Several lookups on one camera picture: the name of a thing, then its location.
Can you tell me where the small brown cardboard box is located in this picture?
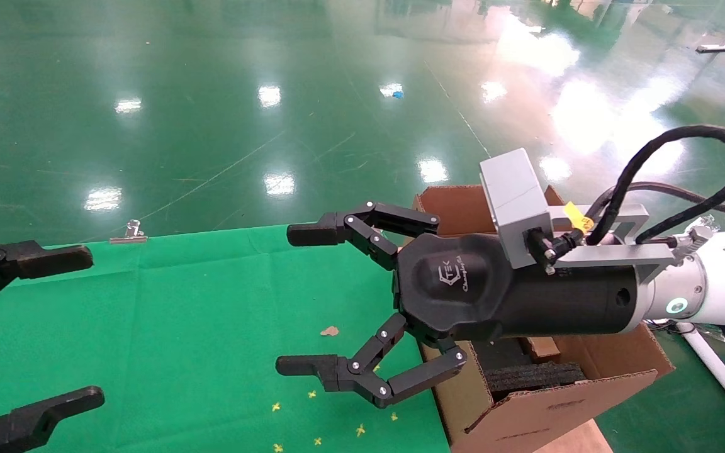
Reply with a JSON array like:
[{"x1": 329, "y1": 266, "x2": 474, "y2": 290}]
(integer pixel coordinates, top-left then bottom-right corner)
[{"x1": 525, "y1": 337, "x2": 562, "y2": 364}]

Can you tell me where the flat black foam block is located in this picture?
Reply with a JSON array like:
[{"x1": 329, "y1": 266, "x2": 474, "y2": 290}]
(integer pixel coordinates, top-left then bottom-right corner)
[{"x1": 483, "y1": 362, "x2": 587, "y2": 398}]

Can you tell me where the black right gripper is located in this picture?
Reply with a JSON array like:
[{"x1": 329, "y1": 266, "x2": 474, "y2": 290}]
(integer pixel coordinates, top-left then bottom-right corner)
[{"x1": 276, "y1": 201, "x2": 650, "y2": 410}]

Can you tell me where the thin black cable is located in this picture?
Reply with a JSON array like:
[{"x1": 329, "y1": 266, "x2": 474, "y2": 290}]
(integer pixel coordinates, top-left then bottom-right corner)
[{"x1": 595, "y1": 182, "x2": 725, "y2": 247}]

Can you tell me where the yellow cable tag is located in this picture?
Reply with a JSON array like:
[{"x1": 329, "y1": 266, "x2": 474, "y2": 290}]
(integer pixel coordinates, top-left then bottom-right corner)
[{"x1": 564, "y1": 201, "x2": 596, "y2": 233}]

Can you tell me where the black foam carton lining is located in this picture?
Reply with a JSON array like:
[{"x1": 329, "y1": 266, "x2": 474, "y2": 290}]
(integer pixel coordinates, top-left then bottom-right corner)
[{"x1": 471, "y1": 340, "x2": 531, "y2": 369}]

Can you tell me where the white metal frame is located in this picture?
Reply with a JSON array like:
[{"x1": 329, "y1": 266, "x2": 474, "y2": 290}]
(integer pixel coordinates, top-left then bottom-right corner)
[{"x1": 679, "y1": 323, "x2": 725, "y2": 439}]

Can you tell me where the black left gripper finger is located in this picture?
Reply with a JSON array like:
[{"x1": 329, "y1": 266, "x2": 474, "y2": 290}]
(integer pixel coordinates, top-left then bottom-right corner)
[
  {"x1": 0, "y1": 238, "x2": 94, "y2": 323},
  {"x1": 0, "y1": 387, "x2": 106, "y2": 453}
]

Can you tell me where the green table cloth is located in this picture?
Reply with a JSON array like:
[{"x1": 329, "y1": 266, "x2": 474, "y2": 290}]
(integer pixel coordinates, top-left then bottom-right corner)
[{"x1": 0, "y1": 224, "x2": 451, "y2": 453}]

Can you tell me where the large open cardboard carton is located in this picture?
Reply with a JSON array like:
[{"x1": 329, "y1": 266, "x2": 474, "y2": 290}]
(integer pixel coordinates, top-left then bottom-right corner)
[{"x1": 413, "y1": 184, "x2": 675, "y2": 453}]

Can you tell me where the silver binder clip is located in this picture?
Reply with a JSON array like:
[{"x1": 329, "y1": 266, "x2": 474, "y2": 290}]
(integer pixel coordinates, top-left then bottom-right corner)
[{"x1": 110, "y1": 220, "x2": 149, "y2": 244}]

